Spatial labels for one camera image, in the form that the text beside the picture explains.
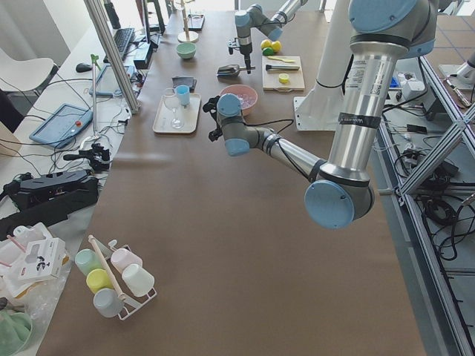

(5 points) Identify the green ceramic bowl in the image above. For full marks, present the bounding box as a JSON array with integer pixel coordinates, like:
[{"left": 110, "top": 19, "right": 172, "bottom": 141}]
[{"left": 176, "top": 42, "right": 197, "bottom": 59}]

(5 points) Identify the grey cup on rack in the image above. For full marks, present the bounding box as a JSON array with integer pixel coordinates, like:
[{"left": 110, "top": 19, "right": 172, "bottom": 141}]
[{"left": 93, "top": 288, "right": 124, "bottom": 318}]

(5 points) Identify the metal ice scoop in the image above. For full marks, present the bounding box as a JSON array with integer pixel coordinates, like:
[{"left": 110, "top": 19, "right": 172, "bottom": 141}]
[{"left": 216, "top": 65, "right": 256, "bottom": 78}]

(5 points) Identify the black keyboard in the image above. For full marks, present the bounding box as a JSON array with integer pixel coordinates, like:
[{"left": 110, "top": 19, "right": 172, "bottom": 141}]
[{"left": 114, "top": 27, "right": 135, "bottom": 59}]

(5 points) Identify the black picture frame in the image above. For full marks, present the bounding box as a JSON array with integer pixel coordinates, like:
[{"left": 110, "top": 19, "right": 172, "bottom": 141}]
[{"left": 187, "top": 14, "right": 205, "bottom": 31}]

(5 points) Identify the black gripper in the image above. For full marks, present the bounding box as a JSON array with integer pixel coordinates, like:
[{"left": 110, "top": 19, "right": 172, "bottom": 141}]
[
  {"left": 203, "top": 96, "right": 223, "bottom": 141},
  {"left": 228, "top": 36, "right": 252, "bottom": 74}
]

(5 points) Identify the green bowl bottom left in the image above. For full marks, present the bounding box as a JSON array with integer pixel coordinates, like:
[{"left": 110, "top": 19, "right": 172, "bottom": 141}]
[{"left": 1, "top": 310, "right": 33, "bottom": 355}]

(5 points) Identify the white product box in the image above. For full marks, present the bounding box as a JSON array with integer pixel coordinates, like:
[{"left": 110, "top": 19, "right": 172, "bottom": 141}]
[{"left": 19, "top": 238, "right": 66, "bottom": 282}]

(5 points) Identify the white cup on rack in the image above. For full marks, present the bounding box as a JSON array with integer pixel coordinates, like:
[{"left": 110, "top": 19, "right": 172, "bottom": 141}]
[{"left": 122, "top": 263, "right": 155, "bottom": 297}]

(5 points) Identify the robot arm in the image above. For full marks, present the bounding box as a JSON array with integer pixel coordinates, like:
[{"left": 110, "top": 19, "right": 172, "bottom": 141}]
[
  {"left": 203, "top": 1, "right": 439, "bottom": 229},
  {"left": 228, "top": 0, "right": 307, "bottom": 74}
]

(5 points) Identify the clear wine glass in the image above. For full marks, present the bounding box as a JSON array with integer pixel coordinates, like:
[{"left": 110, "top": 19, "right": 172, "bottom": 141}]
[{"left": 163, "top": 88, "right": 184, "bottom": 129}]

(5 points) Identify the black computer mouse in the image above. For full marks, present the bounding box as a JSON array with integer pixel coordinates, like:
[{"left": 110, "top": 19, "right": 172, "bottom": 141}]
[{"left": 75, "top": 62, "right": 92, "bottom": 73}]

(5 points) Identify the pink bowl with ice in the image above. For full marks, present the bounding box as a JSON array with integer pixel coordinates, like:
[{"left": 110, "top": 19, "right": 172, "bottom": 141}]
[{"left": 220, "top": 84, "right": 258, "bottom": 116}]

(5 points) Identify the light blue cup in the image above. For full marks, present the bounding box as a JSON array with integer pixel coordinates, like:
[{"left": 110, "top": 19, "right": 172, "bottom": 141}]
[{"left": 175, "top": 85, "right": 190, "bottom": 107}]

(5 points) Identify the pink cup on rack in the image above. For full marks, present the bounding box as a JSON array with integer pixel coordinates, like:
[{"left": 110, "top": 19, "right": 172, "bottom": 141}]
[{"left": 111, "top": 248, "right": 143, "bottom": 274}]

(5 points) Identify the aluminium frame post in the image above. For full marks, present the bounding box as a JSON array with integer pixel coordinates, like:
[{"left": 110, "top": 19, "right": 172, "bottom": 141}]
[{"left": 84, "top": 0, "right": 140, "bottom": 114}]

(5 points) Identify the wooden cutting board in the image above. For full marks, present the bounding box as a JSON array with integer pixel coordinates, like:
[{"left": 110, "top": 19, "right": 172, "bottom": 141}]
[{"left": 262, "top": 56, "right": 305, "bottom": 91}]

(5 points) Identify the half lemon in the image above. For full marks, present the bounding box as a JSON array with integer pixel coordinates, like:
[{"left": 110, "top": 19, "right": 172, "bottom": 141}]
[{"left": 278, "top": 73, "right": 289, "bottom": 84}]

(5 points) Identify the yellow plastic knife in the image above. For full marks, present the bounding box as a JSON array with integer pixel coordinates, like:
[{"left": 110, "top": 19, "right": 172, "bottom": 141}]
[{"left": 267, "top": 56, "right": 295, "bottom": 63}]

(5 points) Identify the wooden stand with pole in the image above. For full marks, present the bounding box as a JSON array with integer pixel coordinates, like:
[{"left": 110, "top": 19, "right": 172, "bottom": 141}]
[{"left": 177, "top": 0, "right": 199, "bottom": 43}]

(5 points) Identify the white wire cup rack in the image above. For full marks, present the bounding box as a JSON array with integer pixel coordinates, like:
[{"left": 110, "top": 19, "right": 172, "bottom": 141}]
[{"left": 97, "top": 240, "right": 158, "bottom": 320}]

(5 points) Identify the blue teach pendant tablet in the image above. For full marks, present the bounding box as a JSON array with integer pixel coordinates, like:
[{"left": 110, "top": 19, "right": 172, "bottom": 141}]
[{"left": 29, "top": 103, "right": 93, "bottom": 148}]

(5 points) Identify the beige serving tray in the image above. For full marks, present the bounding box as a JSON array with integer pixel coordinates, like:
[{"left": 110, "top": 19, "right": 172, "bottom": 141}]
[{"left": 152, "top": 93, "right": 201, "bottom": 134}]

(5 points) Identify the yellow cup on rack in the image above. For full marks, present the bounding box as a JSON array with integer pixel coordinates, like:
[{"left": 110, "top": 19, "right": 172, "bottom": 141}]
[{"left": 86, "top": 268, "right": 113, "bottom": 294}]

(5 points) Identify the green cup on rack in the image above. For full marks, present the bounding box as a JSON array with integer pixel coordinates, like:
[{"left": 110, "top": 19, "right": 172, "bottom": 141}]
[{"left": 74, "top": 248, "right": 102, "bottom": 277}]

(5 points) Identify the white chair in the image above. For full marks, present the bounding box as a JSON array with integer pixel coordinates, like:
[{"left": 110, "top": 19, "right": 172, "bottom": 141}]
[{"left": 1, "top": 49, "right": 59, "bottom": 96}]

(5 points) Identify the wooden rack handle rod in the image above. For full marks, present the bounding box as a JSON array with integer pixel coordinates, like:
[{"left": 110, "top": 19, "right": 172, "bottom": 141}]
[{"left": 88, "top": 235, "right": 126, "bottom": 300}]

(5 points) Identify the dark grey folded cloth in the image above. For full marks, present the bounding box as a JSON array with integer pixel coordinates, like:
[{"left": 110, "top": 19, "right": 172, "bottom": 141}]
[{"left": 171, "top": 76, "right": 197, "bottom": 92}]

